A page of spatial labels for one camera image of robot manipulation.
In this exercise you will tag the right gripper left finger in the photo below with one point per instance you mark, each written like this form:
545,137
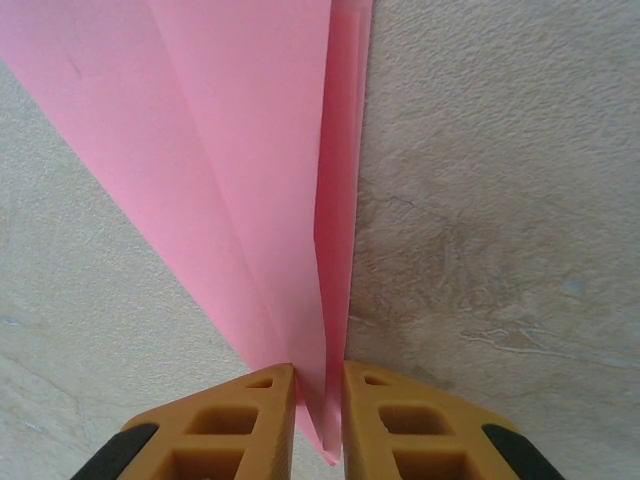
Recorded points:
225,430

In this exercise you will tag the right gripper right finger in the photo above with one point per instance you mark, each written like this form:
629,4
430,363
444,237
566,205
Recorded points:
415,430

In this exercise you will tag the pink paper sheet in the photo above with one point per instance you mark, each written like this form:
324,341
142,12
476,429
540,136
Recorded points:
225,150

